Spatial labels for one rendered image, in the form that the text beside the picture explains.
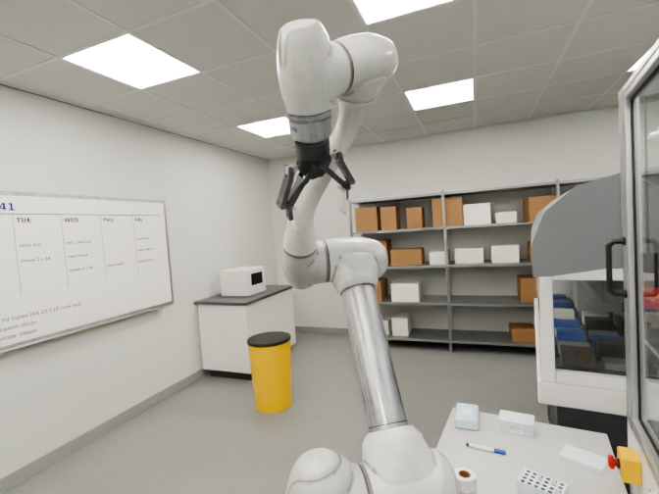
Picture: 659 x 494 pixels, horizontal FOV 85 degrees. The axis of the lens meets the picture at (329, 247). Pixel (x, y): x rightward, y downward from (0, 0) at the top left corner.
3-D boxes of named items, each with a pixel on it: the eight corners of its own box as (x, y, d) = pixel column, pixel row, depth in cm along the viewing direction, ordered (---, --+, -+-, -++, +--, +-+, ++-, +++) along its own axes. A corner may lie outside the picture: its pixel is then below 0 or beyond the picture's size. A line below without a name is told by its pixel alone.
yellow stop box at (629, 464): (620, 481, 106) (619, 458, 105) (614, 467, 112) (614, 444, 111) (642, 487, 103) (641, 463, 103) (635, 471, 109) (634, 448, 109)
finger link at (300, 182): (318, 169, 80) (313, 166, 79) (292, 212, 82) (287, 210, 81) (309, 163, 82) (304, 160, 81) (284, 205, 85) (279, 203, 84)
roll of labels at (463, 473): (451, 489, 118) (451, 477, 118) (456, 475, 124) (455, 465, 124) (475, 496, 114) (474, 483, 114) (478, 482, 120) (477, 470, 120)
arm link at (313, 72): (305, 122, 68) (355, 104, 74) (294, 24, 58) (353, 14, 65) (272, 111, 74) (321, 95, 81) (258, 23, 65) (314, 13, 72)
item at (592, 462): (558, 459, 129) (558, 454, 129) (566, 447, 135) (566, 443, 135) (602, 474, 120) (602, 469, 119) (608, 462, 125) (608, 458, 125)
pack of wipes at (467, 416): (479, 431, 149) (479, 420, 148) (454, 428, 152) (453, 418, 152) (479, 414, 162) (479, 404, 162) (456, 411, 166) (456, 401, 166)
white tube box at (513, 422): (498, 431, 148) (498, 419, 148) (500, 420, 155) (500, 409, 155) (534, 438, 142) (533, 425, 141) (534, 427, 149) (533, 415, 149)
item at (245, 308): (200, 377, 422) (190, 273, 416) (255, 346, 529) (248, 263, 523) (252, 383, 395) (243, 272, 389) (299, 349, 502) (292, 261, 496)
